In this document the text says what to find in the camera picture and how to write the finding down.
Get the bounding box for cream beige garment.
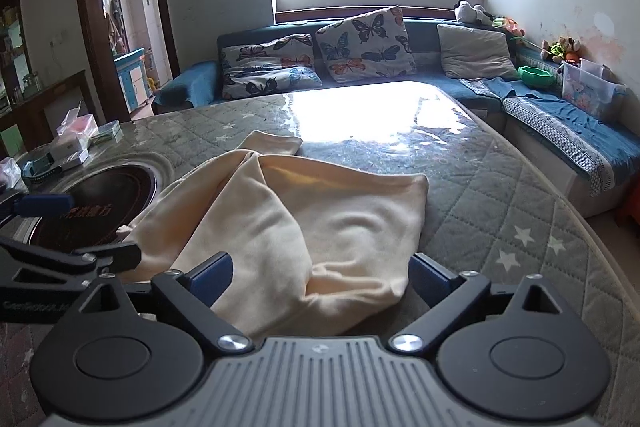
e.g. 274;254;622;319
122;131;428;339

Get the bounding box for teal black wristband device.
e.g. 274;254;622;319
22;153;63;183

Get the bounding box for round black induction cooktop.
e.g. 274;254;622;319
22;164;157;253

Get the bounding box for pink white tissue box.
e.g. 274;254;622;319
48;104;98;170

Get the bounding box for dark wooden display cabinet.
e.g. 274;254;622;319
1;0;98;158

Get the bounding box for small green card box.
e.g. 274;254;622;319
90;120;122;145

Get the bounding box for blue white small cabinet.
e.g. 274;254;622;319
114;48;152;113

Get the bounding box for blue corner sofa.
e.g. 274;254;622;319
152;18;639;217

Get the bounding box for blue cloth on sofa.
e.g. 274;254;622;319
483;77;639;194

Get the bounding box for green plastic bowl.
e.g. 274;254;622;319
518;66;555;90

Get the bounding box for left butterfly pillow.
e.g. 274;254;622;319
220;34;322;100

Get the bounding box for butterfly pillow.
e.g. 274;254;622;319
316;6;418;83
220;34;322;100

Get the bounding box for plain beige pillow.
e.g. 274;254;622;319
437;24;518;79

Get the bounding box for clear plastic storage box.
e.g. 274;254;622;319
562;63;627;122

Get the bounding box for right butterfly pillow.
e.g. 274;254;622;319
316;6;418;83

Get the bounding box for brown plush toys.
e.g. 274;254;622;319
540;37;582;66

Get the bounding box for colourful plush toy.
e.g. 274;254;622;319
492;16;526;44

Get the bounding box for panda plush toy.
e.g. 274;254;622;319
454;0;494;26

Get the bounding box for dark wooden door frame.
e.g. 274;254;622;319
77;0;180;121

